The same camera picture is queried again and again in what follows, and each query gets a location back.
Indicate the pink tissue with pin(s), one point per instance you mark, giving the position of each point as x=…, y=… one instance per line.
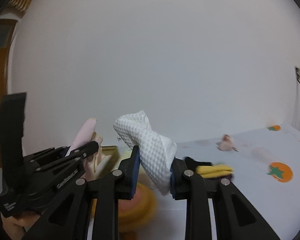
x=227, y=144

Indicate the person left hand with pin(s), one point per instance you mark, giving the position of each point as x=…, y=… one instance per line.
x=14, y=226

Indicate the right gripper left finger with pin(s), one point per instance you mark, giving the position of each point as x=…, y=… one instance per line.
x=68, y=215

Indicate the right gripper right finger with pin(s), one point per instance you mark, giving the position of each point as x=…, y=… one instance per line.
x=216, y=202

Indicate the gold rectangular tin box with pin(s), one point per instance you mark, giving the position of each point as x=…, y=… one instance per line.
x=106, y=161

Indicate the yellow cloth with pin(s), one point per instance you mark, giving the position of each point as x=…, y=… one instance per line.
x=211, y=172

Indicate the white waffle cloth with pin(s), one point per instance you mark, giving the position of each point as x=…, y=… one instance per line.
x=156, y=151

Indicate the pink cloth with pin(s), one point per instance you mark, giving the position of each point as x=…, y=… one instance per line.
x=85, y=135

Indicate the persimmon print tablecloth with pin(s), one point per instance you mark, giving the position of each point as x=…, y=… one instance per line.
x=266, y=169

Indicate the yellow dotted tissue pack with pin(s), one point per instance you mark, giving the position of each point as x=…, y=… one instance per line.
x=126, y=154

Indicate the black fuzzy cloth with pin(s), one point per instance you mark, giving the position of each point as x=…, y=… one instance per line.
x=193, y=164

